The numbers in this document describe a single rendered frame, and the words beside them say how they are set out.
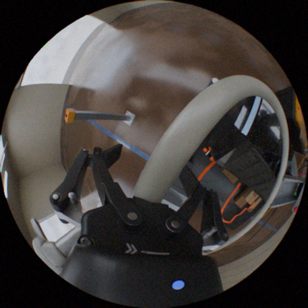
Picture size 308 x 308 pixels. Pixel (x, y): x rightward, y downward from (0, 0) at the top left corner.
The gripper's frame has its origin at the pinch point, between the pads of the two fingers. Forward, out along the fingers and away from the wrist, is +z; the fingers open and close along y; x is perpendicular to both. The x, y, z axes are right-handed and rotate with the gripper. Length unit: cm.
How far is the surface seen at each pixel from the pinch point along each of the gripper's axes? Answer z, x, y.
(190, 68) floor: 114, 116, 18
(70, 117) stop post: 53, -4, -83
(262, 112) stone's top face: 14, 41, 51
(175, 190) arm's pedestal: 40, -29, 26
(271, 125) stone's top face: 11, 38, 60
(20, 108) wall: 69, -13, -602
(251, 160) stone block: 20, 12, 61
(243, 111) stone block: 25, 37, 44
